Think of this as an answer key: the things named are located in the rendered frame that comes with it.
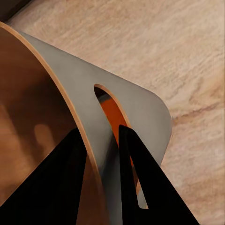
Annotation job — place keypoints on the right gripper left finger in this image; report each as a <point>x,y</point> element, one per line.
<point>51,194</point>

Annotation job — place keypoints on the cabinet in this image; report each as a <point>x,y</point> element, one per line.
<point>8,8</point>

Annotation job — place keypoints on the trash can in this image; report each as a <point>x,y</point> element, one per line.
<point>45,93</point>

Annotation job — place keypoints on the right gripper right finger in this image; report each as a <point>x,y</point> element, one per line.
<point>164,204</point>

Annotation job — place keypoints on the can of soda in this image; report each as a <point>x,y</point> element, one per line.
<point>114,115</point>

